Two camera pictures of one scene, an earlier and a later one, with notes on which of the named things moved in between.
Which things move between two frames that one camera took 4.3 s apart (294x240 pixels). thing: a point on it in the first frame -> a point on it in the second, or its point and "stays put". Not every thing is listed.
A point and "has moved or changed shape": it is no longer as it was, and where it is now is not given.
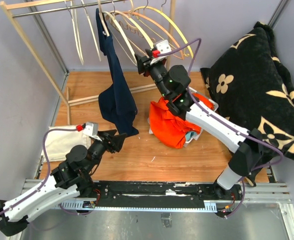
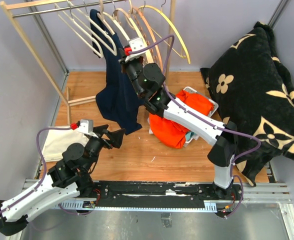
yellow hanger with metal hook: x=172 y=20 -> x=161 y=12
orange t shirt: x=167 y=126 stays put
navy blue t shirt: x=115 y=99 has moved or changed shape
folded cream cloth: x=59 y=140 stays put
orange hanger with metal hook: x=145 y=16 -> x=142 y=12
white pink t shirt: x=150 y=130 stays put
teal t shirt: x=189 y=135 stays put
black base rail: x=162 y=194 stays put
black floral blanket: x=252 y=86 stays put
